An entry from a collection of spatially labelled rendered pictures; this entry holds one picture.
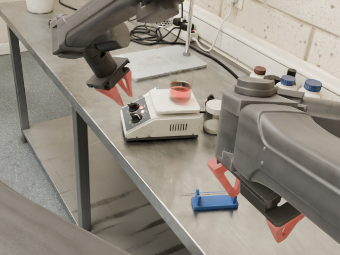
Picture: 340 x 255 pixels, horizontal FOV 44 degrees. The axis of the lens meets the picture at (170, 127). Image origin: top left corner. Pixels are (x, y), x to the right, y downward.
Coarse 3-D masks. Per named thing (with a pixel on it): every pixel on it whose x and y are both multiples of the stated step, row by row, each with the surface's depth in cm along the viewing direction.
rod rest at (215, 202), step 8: (192, 200) 92; (200, 200) 92; (208, 200) 92; (216, 200) 92; (224, 200) 93; (232, 200) 92; (200, 208) 91; (208, 208) 91; (216, 208) 91; (224, 208) 92
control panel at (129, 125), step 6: (138, 102) 117; (144, 102) 115; (126, 108) 117; (138, 108) 114; (144, 108) 113; (126, 114) 115; (144, 114) 111; (126, 120) 113; (144, 120) 109; (126, 126) 110; (132, 126) 109
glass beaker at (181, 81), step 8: (176, 72) 112; (184, 72) 112; (192, 72) 110; (176, 80) 107; (184, 80) 107; (192, 80) 109; (176, 88) 108; (184, 88) 108; (168, 96) 112; (176, 96) 110; (184, 96) 110; (184, 104) 111
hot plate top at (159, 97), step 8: (152, 96) 114; (160, 96) 114; (192, 96) 115; (160, 104) 110; (168, 104) 111; (176, 104) 111; (192, 104) 112; (160, 112) 108; (168, 112) 108; (176, 112) 108; (184, 112) 109; (192, 112) 110
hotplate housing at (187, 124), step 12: (144, 96) 118; (156, 120) 108; (168, 120) 109; (180, 120) 110; (192, 120) 110; (132, 132) 109; (144, 132) 109; (156, 132) 110; (168, 132) 111; (180, 132) 112; (192, 132) 112
